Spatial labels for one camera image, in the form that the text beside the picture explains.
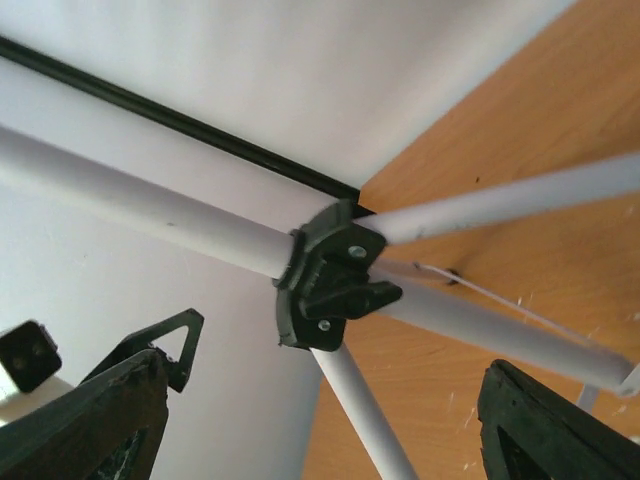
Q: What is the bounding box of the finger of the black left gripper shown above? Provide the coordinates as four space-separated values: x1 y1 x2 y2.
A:
82 308 205 394

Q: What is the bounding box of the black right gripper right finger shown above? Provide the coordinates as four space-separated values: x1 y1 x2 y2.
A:
477 359 639 480

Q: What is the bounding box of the black frame post left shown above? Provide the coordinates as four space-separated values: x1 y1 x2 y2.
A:
1 36 360 203

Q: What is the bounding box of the white tripod music stand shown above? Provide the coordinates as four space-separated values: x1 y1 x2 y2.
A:
0 124 640 480

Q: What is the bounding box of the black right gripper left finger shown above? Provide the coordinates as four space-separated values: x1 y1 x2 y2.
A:
1 350 168 479

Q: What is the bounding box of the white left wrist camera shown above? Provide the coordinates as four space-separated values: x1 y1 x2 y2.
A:
1 319 74 427

